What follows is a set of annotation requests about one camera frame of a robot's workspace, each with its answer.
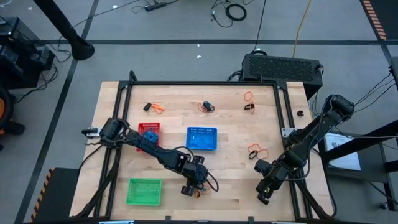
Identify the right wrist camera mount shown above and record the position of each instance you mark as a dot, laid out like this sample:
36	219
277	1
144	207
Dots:
261	166

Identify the black metal table frame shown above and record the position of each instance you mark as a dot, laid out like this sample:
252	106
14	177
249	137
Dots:
122	84

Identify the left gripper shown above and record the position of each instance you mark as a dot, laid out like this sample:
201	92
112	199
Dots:
196	172

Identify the blue plastic basket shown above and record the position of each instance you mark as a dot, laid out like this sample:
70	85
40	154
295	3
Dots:
202	138

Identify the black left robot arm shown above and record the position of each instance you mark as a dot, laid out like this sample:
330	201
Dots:
161	155

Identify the silver aluminium bar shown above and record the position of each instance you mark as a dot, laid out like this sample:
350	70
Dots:
116	222

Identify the black pole with base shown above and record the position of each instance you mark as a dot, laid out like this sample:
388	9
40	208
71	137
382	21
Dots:
81	48

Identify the red plastic basket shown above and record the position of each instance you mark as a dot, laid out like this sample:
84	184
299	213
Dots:
141	127

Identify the black equipment rack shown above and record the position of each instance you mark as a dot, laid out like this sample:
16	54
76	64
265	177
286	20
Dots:
21	56

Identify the white paper sheet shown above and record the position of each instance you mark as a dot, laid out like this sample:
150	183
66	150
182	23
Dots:
345	155

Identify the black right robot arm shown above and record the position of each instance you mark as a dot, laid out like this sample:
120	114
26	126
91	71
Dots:
311	137

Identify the green plastic basket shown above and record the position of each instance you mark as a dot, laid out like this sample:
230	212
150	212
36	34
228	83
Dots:
144	193

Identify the black computer case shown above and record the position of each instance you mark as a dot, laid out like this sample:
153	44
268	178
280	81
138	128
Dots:
280	70

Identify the silver black clamp bracket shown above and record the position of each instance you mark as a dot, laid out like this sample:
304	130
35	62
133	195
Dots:
93	132

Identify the black metal stand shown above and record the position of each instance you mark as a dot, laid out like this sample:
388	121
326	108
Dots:
360	140

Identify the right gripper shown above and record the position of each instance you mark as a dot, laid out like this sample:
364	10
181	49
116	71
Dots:
278	174

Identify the small black knob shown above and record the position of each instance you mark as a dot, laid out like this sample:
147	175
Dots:
300	113

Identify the black hazard-striped floor mat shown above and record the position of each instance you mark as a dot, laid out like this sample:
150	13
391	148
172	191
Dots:
388	15
59	196

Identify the black power strip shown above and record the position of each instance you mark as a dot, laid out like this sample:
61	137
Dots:
155	6

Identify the black orange floor machine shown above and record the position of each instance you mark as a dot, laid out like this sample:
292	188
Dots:
7	105

